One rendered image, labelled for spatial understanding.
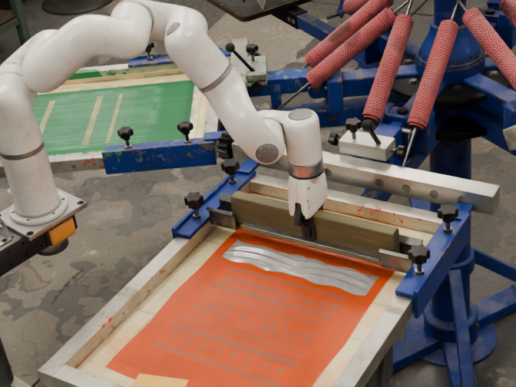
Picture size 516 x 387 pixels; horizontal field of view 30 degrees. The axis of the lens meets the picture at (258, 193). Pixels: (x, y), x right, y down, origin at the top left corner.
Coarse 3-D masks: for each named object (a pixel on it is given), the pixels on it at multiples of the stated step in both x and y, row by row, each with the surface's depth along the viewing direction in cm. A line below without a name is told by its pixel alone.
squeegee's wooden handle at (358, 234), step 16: (240, 192) 222; (240, 208) 221; (256, 208) 218; (272, 208) 216; (288, 208) 214; (256, 224) 221; (272, 224) 218; (288, 224) 216; (320, 224) 211; (336, 224) 208; (352, 224) 206; (368, 224) 205; (320, 240) 213; (336, 240) 211; (352, 240) 208; (368, 240) 206; (384, 240) 203
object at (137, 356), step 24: (240, 240) 224; (264, 240) 223; (216, 264) 217; (240, 264) 216; (192, 288) 211; (168, 312) 205; (144, 336) 199; (120, 360) 193; (144, 360) 193; (168, 360) 192; (192, 384) 185
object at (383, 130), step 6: (378, 126) 244; (384, 126) 244; (390, 126) 243; (396, 126) 243; (378, 132) 241; (384, 132) 241; (390, 132) 241; (396, 132) 240; (396, 138) 241; (396, 144) 242; (354, 156) 233; (384, 162) 237
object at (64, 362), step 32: (256, 192) 239; (416, 224) 218; (160, 256) 216; (128, 288) 207; (96, 320) 199; (384, 320) 189; (64, 352) 192; (384, 352) 186; (64, 384) 186; (96, 384) 183; (352, 384) 176
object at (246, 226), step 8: (248, 224) 222; (256, 232) 220; (264, 232) 219; (272, 232) 218; (280, 232) 218; (296, 240) 215; (304, 240) 214; (320, 248) 213; (328, 248) 211; (336, 248) 210; (344, 248) 210; (360, 256) 208; (368, 256) 207; (376, 256) 206
